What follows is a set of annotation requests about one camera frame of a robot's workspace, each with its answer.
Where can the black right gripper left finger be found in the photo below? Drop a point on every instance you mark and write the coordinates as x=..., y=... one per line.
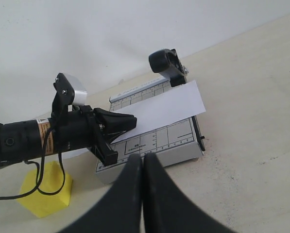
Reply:
x=119, y=210

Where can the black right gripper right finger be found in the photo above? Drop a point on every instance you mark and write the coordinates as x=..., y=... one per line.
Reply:
x=166, y=209

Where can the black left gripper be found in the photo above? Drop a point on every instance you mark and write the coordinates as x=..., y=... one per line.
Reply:
x=94, y=129

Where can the yellow foam cube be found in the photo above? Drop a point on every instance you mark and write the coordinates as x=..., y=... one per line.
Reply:
x=44, y=205

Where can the white paper sheet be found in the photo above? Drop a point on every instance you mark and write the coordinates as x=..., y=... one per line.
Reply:
x=165, y=109

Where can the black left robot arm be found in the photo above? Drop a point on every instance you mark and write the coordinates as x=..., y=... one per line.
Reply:
x=21, y=141

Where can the grey paper cutter base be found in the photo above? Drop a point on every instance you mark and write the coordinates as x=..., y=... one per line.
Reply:
x=175, y=143

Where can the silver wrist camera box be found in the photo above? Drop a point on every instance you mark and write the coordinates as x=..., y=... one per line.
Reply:
x=69, y=90

